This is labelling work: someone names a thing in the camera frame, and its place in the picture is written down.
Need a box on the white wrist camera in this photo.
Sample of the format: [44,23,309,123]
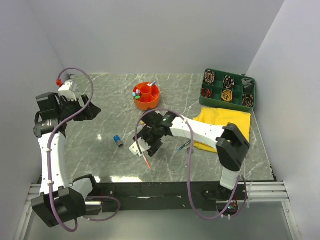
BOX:
[129,138,151,157]
[56,79,77,102]

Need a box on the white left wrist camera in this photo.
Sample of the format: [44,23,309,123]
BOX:
[56,79,77,102]

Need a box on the small grey round lid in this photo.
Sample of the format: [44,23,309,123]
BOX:
[186,147,194,154]

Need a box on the grey rolled item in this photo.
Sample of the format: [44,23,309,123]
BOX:
[241,78,254,93]

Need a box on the yellow folded cloth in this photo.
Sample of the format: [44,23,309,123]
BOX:
[193,107,251,142]

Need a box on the orange round desk organizer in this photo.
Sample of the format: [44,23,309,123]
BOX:
[132,82,160,111]

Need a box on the orange pen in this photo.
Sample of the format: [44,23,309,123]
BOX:
[142,154,152,171]

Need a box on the blue grey cylinder cap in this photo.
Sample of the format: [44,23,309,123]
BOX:
[113,135,124,148]

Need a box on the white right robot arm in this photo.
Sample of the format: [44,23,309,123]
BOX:
[129,109,250,199]

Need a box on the dark patterned rolled tie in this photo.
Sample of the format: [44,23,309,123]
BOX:
[242,93,254,108]

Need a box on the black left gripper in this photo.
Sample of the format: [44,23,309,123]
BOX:
[56,94,101,122]

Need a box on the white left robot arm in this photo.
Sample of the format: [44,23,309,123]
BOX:
[31,92,101,228]

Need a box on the orange navy rolled tie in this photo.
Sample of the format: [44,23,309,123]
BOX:
[201,88,212,98]

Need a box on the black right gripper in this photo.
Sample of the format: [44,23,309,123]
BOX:
[133,126,164,158]

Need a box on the green compartment tray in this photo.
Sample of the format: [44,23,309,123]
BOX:
[199,68,257,113]

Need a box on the dark blue pen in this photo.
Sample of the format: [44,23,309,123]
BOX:
[176,140,191,153]

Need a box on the brown patterned rolled tie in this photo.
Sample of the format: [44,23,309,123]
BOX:
[204,70,215,85]

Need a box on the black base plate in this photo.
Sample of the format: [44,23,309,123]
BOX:
[87,181,232,213]

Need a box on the black floral rolled tie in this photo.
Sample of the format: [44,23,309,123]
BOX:
[223,75,235,89]

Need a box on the yellow rolled tie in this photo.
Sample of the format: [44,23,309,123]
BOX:
[221,89,233,103]

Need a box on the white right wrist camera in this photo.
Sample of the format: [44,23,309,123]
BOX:
[129,138,151,157]

